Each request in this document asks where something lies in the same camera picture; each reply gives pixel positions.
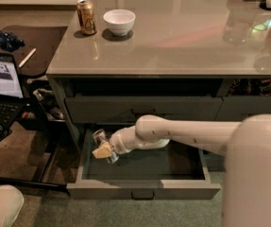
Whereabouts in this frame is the silver redbull can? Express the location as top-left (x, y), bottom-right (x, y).
top-left (93, 129), bottom-right (119, 164)

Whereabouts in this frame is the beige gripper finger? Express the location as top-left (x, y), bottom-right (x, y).
top-left (93, 141), bottom-right (112, 159)

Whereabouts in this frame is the gold soda can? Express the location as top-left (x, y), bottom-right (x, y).
top-left (76, 0), bottom-right (97, 35)

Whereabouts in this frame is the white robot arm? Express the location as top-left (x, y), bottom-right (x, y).
top-left (93, 114), bottom-right (271, 227)

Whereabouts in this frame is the white pen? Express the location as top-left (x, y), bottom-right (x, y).
top-left (18, 48), bottom-right (37, 68)

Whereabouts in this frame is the blue crumpled object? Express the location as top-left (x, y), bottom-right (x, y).
top-left (0, 30), bottom-right (25, 52)

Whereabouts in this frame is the right top drawer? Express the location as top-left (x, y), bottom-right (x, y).
top-left (215, 96), bottom-right (271, 121)

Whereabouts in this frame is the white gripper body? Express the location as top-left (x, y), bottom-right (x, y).
top-left (110, 126), bottom-right (170, 155)

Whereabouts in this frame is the open middle drawer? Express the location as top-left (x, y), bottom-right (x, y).
top-left (67, 129), bottom-right (221, 201)

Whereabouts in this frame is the white ceramic bowl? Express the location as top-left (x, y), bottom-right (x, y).
top-left (103, 9), bottom-right (136, 36)

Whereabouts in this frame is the grey top drawer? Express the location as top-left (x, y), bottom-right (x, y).
top-left (63, 95), bottom-right (223, 124)

